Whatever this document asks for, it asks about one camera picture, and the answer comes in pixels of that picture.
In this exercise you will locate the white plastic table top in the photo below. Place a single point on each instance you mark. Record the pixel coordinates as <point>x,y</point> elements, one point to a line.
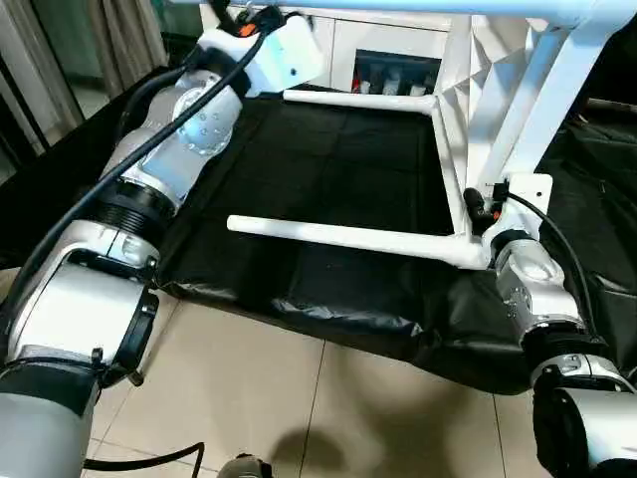
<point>540,99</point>

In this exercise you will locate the white plastic table leg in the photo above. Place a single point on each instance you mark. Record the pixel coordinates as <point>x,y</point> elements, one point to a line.
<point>448,5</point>
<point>358,101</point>
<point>348,236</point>

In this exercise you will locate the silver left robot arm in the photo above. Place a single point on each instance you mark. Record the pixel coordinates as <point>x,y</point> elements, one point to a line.
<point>164,149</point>

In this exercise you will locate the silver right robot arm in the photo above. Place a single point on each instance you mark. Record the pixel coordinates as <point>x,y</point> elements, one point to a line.
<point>537,284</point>

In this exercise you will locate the grey curtain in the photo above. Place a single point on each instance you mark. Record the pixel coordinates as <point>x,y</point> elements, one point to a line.
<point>124,40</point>

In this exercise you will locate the white cabinet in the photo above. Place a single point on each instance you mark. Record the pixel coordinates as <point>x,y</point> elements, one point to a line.
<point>398,35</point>

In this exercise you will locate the black mat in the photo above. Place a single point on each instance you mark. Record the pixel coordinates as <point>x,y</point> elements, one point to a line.
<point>323,164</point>

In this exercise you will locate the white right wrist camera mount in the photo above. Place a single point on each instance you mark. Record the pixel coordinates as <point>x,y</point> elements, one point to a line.
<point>527,199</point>

